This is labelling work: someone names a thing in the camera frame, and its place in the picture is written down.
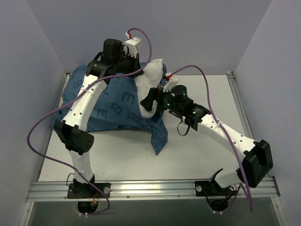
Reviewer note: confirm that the aluminium rear table rail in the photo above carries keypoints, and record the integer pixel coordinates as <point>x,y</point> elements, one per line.
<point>197,72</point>

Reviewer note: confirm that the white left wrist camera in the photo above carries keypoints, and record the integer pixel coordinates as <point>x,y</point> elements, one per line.
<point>132,44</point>

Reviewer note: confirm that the aluminium front mounting rail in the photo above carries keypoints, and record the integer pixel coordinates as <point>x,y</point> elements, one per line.
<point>141,190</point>

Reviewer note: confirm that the white pillow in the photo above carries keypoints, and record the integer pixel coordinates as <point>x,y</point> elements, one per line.
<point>151,78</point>

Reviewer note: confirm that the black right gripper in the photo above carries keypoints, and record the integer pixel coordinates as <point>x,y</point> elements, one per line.
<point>159,99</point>

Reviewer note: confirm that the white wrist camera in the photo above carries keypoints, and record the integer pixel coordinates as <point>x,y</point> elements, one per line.
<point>171,81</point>
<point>132,44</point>

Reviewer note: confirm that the blue printed pillowcase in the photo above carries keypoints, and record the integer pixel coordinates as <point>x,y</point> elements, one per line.
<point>117,108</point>

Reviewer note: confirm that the aluminium right side rail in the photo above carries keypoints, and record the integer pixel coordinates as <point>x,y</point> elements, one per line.
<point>239,105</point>

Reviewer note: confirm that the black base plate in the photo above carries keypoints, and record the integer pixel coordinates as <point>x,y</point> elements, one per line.
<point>78,190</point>
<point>211,188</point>

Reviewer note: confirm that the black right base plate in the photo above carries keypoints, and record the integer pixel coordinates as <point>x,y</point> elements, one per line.
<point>211,188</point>

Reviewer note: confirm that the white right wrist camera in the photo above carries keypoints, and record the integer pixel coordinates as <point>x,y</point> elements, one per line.
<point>171,81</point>

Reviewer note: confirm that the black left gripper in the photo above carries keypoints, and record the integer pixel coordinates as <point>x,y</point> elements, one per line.
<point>135,65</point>

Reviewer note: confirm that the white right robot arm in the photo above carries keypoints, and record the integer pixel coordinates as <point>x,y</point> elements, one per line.
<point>254,158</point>

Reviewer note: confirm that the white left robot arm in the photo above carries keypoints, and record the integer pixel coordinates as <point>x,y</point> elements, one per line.
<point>72,128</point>

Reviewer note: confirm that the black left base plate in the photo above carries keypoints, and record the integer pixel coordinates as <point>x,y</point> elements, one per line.
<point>78,190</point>

